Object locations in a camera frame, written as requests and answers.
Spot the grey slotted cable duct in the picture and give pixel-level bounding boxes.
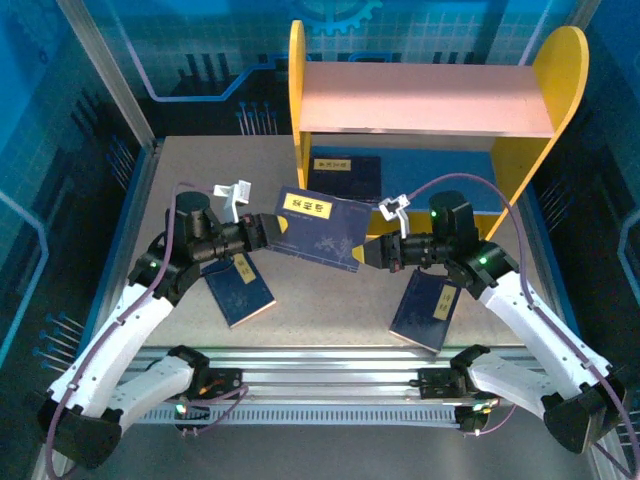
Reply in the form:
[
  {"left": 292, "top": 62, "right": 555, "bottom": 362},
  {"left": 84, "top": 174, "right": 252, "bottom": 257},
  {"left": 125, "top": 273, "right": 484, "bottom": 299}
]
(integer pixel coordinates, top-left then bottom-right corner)
[{"left": 114, "top": 405, "right": 464, "bottom": 429}]

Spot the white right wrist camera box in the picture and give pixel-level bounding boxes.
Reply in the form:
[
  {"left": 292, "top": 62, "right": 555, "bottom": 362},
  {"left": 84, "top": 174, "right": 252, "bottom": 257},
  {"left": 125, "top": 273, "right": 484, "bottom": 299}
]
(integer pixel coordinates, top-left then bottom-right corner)
[{"left": 378, "top": 193, "right": 412, "bottom": 239}]

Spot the aluminium extrusion beam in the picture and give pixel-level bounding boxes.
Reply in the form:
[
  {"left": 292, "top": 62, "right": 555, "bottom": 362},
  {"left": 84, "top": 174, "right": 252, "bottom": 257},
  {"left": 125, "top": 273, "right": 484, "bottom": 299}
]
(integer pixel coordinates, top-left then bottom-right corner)
[{"left": 62, "top": 346, "right": 599, "bottom": 403}]

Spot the black connector module with light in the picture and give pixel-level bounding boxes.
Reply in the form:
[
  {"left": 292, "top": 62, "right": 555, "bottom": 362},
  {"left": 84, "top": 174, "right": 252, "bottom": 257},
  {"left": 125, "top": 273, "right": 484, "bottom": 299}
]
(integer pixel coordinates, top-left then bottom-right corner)
[
  {"left": 457, "top": 403, "right": 494, "bottom": 435},
  {"left": 172, "top": 397, "right": 212, "bottom": 436}
]

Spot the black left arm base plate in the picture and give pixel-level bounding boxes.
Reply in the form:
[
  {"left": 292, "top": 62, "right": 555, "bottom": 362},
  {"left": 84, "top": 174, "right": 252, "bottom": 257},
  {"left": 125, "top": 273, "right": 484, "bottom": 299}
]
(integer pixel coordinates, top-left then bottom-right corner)
[{"left": 152, "top": 367, "right": 246, "bottom": 401}]

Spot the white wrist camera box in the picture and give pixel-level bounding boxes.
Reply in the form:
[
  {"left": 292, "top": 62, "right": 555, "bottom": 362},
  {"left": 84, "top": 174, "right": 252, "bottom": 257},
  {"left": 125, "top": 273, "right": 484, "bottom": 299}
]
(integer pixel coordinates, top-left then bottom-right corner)
[
  {"left": 378, "top": 193, "right": 412, "bottom": 239},
  {"left": 213, "top": 179, "right": 252, "bottom": 224}
]

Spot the grey metal tray panel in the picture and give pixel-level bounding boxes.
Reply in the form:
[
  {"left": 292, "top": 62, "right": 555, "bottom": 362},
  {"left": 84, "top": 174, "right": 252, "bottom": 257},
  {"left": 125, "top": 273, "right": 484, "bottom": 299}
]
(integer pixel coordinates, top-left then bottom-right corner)
[{"left": 29, "top": 399, "right": 634, "bottom": 480}]

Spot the yellow bookshelf with pink board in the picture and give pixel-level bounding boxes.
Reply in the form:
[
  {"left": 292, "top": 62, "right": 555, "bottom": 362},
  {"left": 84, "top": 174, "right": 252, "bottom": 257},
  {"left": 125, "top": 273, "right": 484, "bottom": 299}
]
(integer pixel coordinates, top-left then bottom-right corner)
[{"left": 288, "top": 19, "right": 591, "bottom": 245}]

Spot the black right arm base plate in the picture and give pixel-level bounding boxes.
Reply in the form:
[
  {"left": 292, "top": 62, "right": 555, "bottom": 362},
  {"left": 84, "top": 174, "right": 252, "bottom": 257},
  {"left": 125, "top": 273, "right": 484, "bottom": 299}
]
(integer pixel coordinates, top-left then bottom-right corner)
[{"left": 417, "top": 367, "right": 474, "bottom": 401}]

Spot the aluminium table edge rail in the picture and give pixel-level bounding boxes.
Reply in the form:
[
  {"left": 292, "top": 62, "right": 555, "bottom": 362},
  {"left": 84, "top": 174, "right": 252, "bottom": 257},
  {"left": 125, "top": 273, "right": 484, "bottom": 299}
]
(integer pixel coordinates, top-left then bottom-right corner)
[
  {"left": 92, "top": 137, "right": 166, "bottom": 314},
  {"left": 517, "top": 189, "right": 581, "bottom": 336}
]

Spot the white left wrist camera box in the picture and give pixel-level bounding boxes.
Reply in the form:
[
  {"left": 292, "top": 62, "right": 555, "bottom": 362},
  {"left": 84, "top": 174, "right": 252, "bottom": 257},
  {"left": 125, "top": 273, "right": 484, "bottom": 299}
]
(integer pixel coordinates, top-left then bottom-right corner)
[{"left": 213, "top": 179, "right": 252, "bottom": 224}]

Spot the aluminium frame post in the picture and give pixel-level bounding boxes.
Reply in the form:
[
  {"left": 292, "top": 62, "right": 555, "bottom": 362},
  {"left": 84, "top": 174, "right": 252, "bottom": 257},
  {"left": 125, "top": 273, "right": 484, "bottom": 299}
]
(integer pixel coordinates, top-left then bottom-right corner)
[
  {"left": 55, "top": 0, "right": 157, "bottom": 151},
  {"left": 519, "top": 0, "right": 601, "bottom": 66}
]

